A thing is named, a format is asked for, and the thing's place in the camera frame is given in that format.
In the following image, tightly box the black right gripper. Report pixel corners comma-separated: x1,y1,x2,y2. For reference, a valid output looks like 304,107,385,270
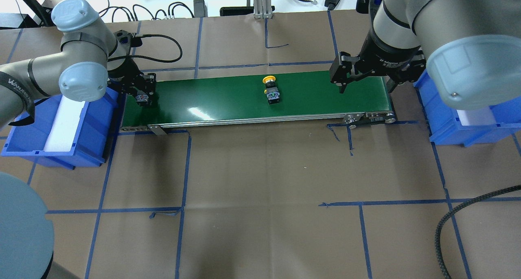
329,30,427,94

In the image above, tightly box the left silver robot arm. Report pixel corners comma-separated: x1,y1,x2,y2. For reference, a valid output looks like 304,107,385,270
0,0,156,127

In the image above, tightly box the white foam in destination bin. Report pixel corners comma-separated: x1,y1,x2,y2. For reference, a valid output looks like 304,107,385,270
456,107,496,126

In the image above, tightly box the black braided left cable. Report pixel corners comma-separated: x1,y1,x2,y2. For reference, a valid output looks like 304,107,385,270
108,34,183,64

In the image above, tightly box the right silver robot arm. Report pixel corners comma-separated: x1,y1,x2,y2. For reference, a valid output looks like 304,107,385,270
330,0,521,110

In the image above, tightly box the red push button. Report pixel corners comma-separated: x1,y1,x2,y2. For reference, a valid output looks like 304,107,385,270
134,94,151,108

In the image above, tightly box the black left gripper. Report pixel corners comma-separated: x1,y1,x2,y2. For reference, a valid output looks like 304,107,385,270
108,57,157,106

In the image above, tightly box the aluminium frame post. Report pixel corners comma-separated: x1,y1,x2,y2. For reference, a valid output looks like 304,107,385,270
253,0,273,19

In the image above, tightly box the yellow push button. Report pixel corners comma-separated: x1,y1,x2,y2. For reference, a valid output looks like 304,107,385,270
263,75,281,105

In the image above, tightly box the black power adapter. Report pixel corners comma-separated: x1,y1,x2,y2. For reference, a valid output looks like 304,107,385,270
193,0,208,18

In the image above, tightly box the white foam in source bin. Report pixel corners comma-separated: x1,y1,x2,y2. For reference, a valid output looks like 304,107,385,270
43,97,86,152

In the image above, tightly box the green conveyor belt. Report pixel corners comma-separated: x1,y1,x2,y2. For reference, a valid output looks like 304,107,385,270
120,71,398,132

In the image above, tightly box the blue source bin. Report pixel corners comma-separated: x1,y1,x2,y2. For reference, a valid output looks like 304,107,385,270
1,88,118,170

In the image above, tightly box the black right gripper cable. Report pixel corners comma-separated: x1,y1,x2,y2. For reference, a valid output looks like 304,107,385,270
435,184,521,279

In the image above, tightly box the blue destination bin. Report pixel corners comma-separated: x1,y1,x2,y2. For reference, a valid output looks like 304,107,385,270
413,72,521,147

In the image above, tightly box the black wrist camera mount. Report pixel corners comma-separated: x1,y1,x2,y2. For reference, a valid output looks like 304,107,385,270
113,30,143,48

